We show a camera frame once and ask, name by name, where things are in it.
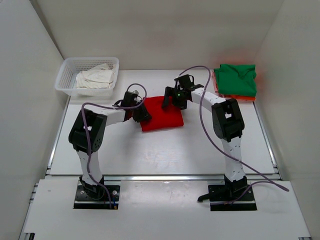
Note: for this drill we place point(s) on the white crumpled t-shirt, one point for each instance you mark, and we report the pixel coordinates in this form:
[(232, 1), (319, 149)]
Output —
[(98, 77)]

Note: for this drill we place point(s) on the pink folded t-shirt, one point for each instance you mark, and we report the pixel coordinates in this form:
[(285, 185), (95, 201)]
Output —
[(215, 85)]

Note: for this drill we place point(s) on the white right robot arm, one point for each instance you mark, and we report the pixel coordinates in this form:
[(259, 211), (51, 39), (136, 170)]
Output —
[(228, 126)]

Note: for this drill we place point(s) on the white plastic basket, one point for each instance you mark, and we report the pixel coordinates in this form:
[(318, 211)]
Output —
[(66, 78)]

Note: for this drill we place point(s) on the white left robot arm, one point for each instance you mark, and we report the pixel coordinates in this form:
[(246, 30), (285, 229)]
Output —
[(87, 133)]

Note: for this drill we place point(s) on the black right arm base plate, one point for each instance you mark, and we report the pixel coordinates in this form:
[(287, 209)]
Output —
[(220, 199)]

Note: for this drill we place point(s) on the red t-shirt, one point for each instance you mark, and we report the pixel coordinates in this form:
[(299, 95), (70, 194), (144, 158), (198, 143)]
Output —
[(161, 118)]

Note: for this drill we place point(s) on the orange folded t-shirt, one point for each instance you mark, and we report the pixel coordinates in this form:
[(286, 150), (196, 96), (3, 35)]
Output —
[(241, 98)]

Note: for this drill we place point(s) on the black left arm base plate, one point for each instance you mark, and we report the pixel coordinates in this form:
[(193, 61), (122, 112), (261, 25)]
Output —
[(100, 201)]

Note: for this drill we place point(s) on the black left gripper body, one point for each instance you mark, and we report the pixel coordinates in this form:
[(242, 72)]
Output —
[(139, 113)]

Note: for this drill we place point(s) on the green folded t-shirt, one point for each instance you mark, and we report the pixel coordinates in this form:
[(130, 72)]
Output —
[(236, 79)]

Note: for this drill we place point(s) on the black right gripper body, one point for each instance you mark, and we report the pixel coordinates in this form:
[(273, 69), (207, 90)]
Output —
[(172, 92)]

